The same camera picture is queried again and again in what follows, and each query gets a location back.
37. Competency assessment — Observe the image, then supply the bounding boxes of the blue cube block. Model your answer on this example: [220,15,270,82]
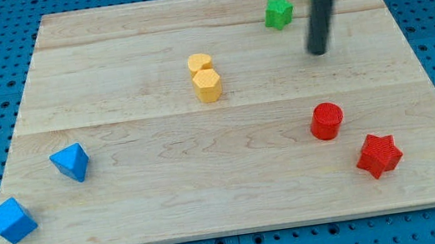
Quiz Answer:
[0,197,38,244]

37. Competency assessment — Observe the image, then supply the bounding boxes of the blue triangular block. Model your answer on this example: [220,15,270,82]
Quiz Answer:
[49,143,89,182]

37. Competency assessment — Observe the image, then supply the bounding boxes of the red cylinder block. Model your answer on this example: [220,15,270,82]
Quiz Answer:
[310,102,344,140]

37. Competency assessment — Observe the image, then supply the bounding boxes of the yellow heart block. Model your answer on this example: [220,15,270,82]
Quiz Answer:
[187,53,214,77]

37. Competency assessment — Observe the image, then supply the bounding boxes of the red star block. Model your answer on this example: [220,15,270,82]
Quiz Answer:
[357,134,403,180]

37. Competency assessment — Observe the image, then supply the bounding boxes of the yellow hexagon block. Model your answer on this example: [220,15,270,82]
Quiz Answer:
[192,69,223,104]

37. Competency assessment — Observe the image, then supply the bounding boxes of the green star block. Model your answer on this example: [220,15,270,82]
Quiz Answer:
[265,0,294,30]

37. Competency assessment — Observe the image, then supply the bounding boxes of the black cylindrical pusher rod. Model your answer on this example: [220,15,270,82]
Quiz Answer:
[306,0,336,56]

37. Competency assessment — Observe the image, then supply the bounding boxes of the wooden board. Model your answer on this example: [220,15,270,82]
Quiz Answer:
[0,0,435,244]

